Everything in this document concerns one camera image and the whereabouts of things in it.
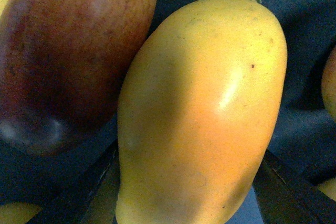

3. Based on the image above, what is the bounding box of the yellow mango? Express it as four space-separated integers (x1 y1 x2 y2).
115 0 287 223

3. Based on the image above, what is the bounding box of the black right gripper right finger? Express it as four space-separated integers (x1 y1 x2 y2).
253 150 335 223

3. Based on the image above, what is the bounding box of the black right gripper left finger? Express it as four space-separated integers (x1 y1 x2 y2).
34 141 117 224

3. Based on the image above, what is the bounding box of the red mango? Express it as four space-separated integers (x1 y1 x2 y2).
1 0 156 155

